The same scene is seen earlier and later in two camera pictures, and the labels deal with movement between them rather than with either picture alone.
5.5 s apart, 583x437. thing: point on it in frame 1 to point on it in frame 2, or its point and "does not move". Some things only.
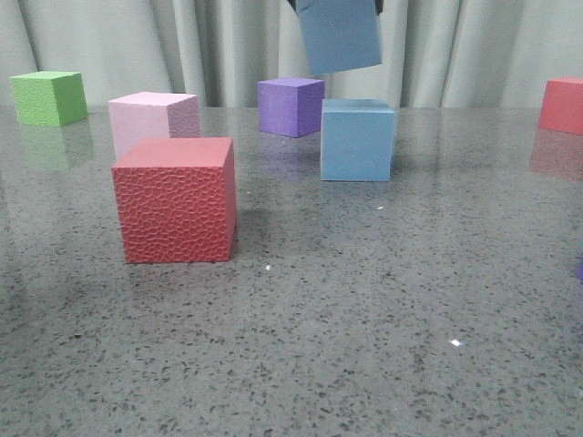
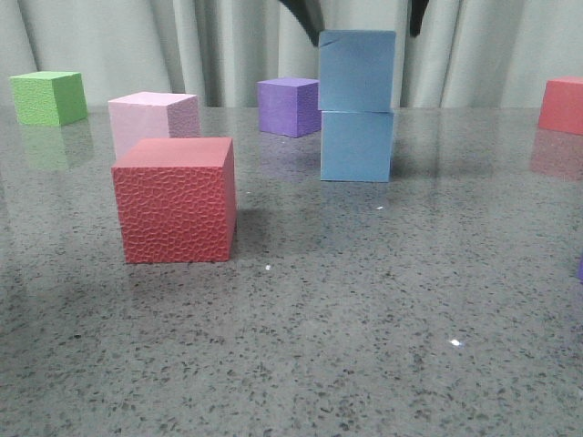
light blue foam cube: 356,139 does not move
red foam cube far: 562,105 does not move
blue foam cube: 341,35 to 356,70
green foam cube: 49,98 does not move
